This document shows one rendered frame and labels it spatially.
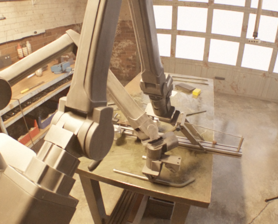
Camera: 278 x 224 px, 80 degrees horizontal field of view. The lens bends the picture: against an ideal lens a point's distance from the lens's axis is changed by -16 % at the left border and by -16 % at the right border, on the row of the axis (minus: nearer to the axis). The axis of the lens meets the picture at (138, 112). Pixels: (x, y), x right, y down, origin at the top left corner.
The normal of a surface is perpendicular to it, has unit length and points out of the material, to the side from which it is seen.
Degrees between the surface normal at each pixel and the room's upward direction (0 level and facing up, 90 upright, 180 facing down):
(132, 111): 44
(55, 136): 30
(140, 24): 112
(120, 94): 50
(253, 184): 0
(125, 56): 90
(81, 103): 67
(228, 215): 0
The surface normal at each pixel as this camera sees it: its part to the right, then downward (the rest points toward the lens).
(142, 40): -0.42, 0.73
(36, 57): 0.44, -0.22
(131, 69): -0.33, 0.47
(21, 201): -0.22, -0.53
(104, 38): 0.87, 0.22
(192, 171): 0.00, -0.87
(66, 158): 0.65, -0.08
